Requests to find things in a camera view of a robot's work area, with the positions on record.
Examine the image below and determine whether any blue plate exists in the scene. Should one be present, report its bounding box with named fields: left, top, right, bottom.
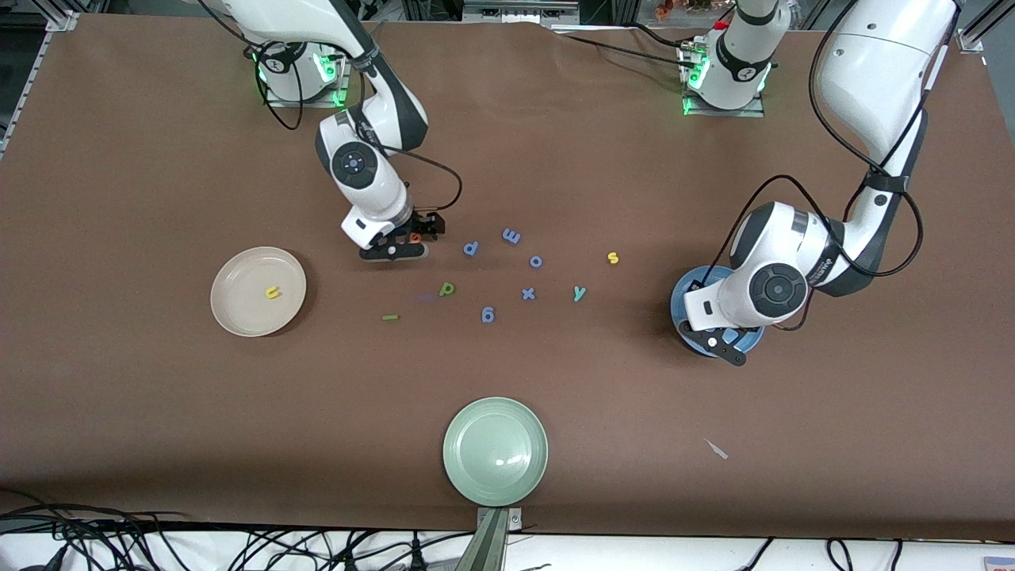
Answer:
left=670, top=265, right=768, bottom=359

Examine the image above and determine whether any beige brown plate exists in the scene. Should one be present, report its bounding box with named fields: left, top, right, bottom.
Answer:
left=210, top=247, right=308, bottom=338

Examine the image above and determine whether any grey metal box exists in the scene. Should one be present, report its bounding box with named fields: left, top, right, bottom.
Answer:
left=462, top=0, right=581, bottom=25

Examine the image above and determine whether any green plate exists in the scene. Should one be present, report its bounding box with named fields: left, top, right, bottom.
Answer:
left=442, top=397, right=550, bottom=508

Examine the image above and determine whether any brown table cover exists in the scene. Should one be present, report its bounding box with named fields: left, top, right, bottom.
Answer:
left=0, top=12, right=1015, bottom=540

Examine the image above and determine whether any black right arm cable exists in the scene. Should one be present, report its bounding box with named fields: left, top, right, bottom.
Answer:
left=198, top=0, right=464, bottom=231

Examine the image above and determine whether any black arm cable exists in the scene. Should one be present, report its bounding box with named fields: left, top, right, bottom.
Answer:
left=198, top=0, right=464, bottom=231
left=710, top=0, right=927, bottom=330

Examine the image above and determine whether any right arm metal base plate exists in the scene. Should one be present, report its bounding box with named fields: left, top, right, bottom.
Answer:
left=264, top=32, right=354, bottom=108

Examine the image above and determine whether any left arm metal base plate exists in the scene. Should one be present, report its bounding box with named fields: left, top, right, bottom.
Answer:
left=682, top=40, right=767, bottom=118

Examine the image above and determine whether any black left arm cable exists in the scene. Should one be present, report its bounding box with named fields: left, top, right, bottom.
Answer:
left=710, top=0, right=927, bottom=330

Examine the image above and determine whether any black base cable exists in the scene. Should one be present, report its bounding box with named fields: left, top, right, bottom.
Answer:
left=547, top=28, right=699, bottom=72

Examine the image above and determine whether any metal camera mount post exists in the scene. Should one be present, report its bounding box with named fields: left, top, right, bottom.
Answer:
left=456, top=506, right=524, bottom=571

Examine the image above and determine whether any aluminium frame rail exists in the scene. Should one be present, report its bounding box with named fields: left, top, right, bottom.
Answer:
left=957, top=0, right=1015, bottom=55
left=0, top=12, right=80, bottom=159

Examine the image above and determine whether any black cable bundle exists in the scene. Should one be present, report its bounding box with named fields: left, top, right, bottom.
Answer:
left=0, top=490, right=445, bottom=571

